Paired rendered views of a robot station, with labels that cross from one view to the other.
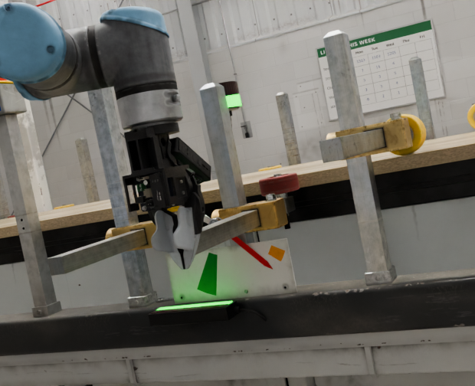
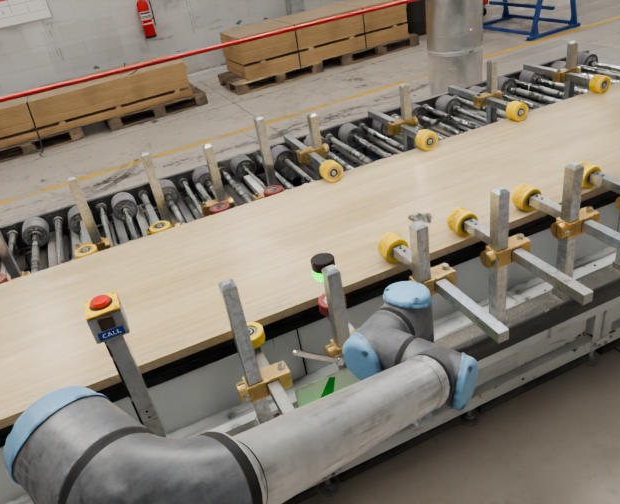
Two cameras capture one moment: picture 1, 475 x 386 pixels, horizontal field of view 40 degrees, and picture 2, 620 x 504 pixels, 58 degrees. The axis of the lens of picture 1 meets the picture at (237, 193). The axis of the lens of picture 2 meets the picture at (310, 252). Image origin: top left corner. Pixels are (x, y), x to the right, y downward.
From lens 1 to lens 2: 1.29 m
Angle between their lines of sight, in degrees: 50
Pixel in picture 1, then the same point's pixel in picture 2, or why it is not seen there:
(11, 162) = (132, 370)
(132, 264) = (264, 404)
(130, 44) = (427, 320)
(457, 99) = (65, 20)
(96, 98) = (233, 298)
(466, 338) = not seen: hidden behind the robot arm
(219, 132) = (340, 301)
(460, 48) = not seen: outside the picture
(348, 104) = (426, 267)
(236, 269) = (347, 380)
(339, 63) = (423, 244)
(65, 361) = not seen: hidden behind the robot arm
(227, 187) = (344, 333)
